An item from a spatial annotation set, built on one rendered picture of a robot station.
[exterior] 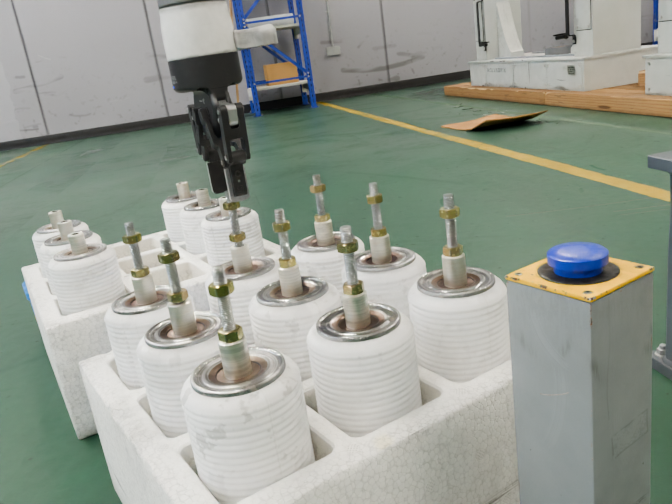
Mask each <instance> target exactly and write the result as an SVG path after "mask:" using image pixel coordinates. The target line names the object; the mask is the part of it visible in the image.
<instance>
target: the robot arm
mask: <svg viewBox="0 0 672 504"><path fill-rule="evenodd" d="M157 3H158V8H159V14H160V24H161V34H162V39H163V44H164V48H165V53H166V57H167V62H168V67H169V71H170V76H171V81H172V85H173V89H174V91H175V92H177V93H187V92H193V94H194V95H193V98H194V104H189V105H188V106H187V111H188V113H189V118H190V122H191V126H192V130H193V134H194V138H195V143H196V147H197V152H198V154H199V155H202V159H203V160H204V161H205V162H206V161H208V163H206V165H207V170H208V175H209V179H210V185H211V189H212V192H213V193H215V194H219V193H223V192H225V191H227V190H228V195H229V199H230V200H231V201H232V202H238V201H243V200H247V199H248V198H249V197H250V193H249V188H248V182H247V177H246V172H245V167H244V165H243V164H245V163H246V160H248V159H250V158H251V153H250V148H249V142H248V135H247V128H246V122H245V115H244V107H243V105H242V103H241V102H237V103H232V101H231V98H230V95H229V92H228V86H231V85H236V84H239V83H241V82H242V79H243V77H242V72H241V66H240V61H239V56H238V50H239V51H241V50H244V49H251V48H257V47H262V46H266V45H271V44H272V45H274V44H276V43H278V40H277V34H276V29H275V27H274V26H273V25H272V24H266V25H262V26H258V27H254V28H249V29H243V30H234V28H233V24H232V20H231V17H230V14H229V11H228V7H227V3H226V1H225V0H157ZM203 133H205V135H203ZM231 146H234V147H235V150H236V151H231Z"/></svg>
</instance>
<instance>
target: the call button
mask: <svg viewBox="0 0 672 504"><path fill-rule="evenodd" d="M608 263H609V250H608V249H606V248H605V247H603V246H602V245H599V244H596V243H590V242H569V243H563V244H559V245H556V246H554V247H552V248H551V249H549V250H548V251H547V264H548V265H549V266H551V267H553V271H554V273H555V274H557V275H559V276H562V277H567V278H588V277H593V276H596V275H599V274H600V273H602V271H603V267H604V266H606V265H607V264H608Z"/></svg>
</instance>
